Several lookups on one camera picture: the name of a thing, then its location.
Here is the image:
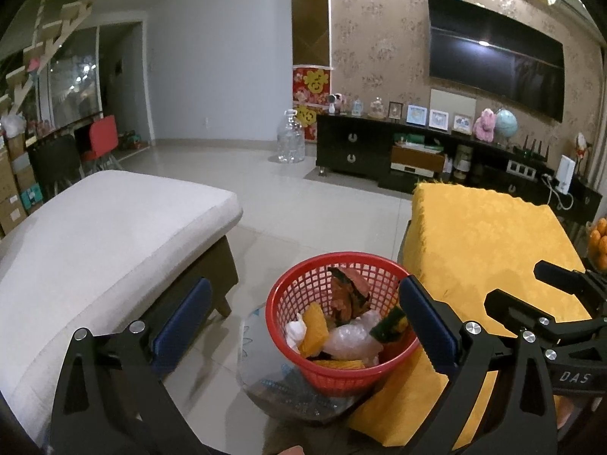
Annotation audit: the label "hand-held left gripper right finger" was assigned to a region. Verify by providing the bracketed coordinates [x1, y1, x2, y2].
[393, 275, 558, 455]

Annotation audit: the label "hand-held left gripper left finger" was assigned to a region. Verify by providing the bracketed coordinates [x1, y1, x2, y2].
[50, 277, 212, 455]

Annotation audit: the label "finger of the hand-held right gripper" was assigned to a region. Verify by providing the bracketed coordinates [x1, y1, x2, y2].
[484, 288, 607, 347]
[533, 260, 607, 304]

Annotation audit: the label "green and yellow wrapper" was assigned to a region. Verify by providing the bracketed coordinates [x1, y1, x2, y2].
[370, 307, 409, 342]

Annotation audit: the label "clear plastic bag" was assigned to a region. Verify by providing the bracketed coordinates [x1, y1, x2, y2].
[327, 312, 382, 366]

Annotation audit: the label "brown and dark wrapper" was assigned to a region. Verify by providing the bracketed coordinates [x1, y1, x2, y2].
[327, 267, 371, 320]

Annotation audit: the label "yellow snack packet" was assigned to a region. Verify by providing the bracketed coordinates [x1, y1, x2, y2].
[310, 358, 367, 371]
[300, 302, 331, 357]

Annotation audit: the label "red plastic mesh basket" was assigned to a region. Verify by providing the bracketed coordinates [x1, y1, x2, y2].
[266, 251, 420, 398]

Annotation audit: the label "white tissue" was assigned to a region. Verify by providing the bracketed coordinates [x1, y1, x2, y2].
[285, 313, 309, 356]

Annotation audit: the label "pile of oranges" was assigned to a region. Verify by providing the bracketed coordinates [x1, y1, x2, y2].
[585, 218, 607, 271]

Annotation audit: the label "yellow tablecloth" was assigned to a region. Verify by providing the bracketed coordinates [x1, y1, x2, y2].
[348, 182, 593, 451]

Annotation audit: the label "white upright device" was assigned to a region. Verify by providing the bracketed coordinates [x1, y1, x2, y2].
[556, 154, 577, 195]

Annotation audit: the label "white cushioned sofa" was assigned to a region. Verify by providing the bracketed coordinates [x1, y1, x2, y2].
[0, 169, 244, 441]

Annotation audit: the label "black router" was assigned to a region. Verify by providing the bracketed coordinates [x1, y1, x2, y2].
[512, 137, 551, 159]

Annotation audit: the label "white canister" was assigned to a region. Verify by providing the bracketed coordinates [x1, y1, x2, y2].
[454, 144, 473, 182]

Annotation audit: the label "pale blue globe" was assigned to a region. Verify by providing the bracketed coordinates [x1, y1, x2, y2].
[493, 108, 519, 147]

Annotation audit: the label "pink plush toy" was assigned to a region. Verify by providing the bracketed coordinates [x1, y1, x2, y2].
[473, 109, 497, 142]

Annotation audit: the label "brown wooden box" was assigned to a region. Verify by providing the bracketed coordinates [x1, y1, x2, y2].
[390, 144, 447, 174]

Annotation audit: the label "green box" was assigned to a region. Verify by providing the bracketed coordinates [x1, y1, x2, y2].
[395, 135, 444, 152]

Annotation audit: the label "colourful floor toys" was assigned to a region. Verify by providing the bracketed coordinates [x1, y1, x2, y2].
[118, 130, 153, 150]

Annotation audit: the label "black television cabinet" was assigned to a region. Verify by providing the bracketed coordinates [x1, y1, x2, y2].
[315, 113, 603, 223]

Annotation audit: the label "teal printed box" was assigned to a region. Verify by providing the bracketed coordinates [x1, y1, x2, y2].
[19, 185, 46, 213]

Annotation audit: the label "cream board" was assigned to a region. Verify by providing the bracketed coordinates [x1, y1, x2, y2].
[430, 88, 476, 117]

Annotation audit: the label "red chair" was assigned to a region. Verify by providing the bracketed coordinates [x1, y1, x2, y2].
[78, 115, 123, 171]

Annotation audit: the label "black chair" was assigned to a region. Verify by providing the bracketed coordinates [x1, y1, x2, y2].
[26, 133, 83, 195]

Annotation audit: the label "clear plastic water jug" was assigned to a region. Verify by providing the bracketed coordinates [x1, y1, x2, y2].
[276, 109, 305, 164]

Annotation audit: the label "stack of cardboard boxes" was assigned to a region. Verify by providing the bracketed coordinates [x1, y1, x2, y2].
[0, 130, 43, 238]

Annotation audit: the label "white plastic bag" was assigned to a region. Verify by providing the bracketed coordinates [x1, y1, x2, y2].
[0, 115, 27, 139]

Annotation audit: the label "red festive poster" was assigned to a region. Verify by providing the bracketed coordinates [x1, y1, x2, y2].
[292, 65, 333, 142]

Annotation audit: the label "glass sliding door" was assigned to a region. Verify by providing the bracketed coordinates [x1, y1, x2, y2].
[47, 28, 102, 126]

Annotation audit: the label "wooden staircase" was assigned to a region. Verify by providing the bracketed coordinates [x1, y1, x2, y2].
[0, 0, 107, 115]

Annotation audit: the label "white cable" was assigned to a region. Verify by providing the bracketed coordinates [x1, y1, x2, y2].
[545, 175, 574, 212]

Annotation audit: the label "black wall television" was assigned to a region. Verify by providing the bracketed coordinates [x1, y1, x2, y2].
[427, 0, 566, 123]

